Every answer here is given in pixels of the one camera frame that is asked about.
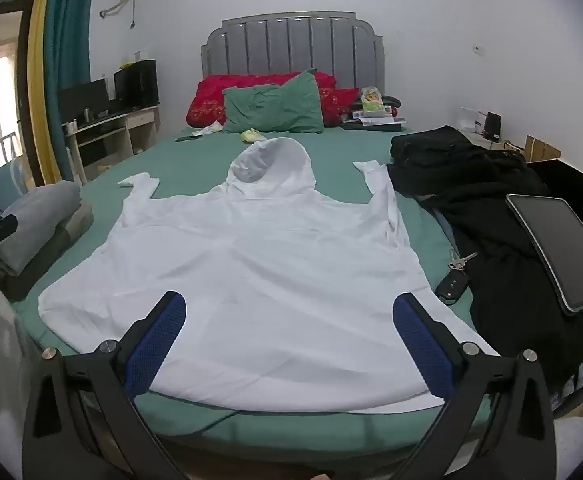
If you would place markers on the grey folded clothes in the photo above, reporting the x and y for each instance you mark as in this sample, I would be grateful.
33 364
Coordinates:
36 220

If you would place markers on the black tablet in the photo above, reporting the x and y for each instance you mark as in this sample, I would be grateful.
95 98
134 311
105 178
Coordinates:
561 250

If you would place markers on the olive folded cloth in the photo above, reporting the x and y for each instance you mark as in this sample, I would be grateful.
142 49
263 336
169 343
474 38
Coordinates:
71 230

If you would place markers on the red patterned pillow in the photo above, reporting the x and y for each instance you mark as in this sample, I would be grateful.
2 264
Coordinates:
209 97

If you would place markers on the stack of books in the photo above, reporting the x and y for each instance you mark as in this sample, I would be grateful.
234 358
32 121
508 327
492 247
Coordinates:
371 121

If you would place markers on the black speaker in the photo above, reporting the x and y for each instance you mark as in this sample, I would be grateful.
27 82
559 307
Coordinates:
492 126

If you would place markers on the green pillow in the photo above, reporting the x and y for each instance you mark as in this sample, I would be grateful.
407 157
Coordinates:
271 107

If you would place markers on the grey padded headboard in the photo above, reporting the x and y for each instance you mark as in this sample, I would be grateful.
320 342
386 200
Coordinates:
291 45

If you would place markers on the teal curtain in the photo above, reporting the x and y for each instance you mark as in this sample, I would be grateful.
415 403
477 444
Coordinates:
66 35

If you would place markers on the white air conditioner pipe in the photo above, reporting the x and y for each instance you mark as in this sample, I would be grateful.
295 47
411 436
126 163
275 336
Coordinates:
119 7

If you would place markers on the person's grey pants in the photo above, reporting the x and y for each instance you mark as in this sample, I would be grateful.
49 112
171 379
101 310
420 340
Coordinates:
6 360

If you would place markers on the cardboard box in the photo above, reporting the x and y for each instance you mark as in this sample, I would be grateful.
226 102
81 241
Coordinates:
541 149

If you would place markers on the black phone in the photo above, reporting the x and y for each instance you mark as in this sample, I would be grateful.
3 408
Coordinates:
189 137

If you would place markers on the white crumpled paper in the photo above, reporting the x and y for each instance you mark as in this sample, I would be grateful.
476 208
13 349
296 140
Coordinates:
212 129

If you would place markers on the black clothes pile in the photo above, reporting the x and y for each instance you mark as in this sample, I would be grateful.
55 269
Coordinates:
496 260

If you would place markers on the yellow curtain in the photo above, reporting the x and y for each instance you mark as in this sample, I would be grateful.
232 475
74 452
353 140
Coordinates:
38 85

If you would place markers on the white hooded jacket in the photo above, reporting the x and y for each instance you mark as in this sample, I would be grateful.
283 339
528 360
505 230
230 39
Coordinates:
271 270

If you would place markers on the black computer tower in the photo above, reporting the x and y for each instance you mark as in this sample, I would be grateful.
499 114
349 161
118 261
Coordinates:
139 82

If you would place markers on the bed with green sheet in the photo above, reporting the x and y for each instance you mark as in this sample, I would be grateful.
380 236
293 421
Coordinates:
321 170

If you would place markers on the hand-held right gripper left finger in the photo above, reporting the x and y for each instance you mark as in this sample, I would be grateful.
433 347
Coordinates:
159 340

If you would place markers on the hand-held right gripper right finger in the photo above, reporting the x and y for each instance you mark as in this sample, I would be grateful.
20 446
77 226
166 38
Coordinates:
421 345

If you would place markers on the yellow small packet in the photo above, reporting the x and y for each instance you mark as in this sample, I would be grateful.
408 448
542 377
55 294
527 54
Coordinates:
252 136

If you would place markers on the light wooden desk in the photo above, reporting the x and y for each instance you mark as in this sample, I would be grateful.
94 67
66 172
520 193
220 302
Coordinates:
141 120

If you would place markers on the white box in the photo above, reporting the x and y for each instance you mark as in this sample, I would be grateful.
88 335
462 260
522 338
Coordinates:
470 121

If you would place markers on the light blue cloth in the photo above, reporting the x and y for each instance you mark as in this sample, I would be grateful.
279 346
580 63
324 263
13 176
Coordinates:
1 185

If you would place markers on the snack bag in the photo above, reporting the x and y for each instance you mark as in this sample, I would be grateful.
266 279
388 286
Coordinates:
371 100

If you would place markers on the black monitor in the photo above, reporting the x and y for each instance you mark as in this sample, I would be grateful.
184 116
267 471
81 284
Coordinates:
83 95

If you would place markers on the black car key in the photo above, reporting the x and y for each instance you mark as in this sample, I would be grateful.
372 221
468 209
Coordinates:
451 287

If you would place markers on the white cloth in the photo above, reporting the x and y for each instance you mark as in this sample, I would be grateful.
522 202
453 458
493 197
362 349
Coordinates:
576 445

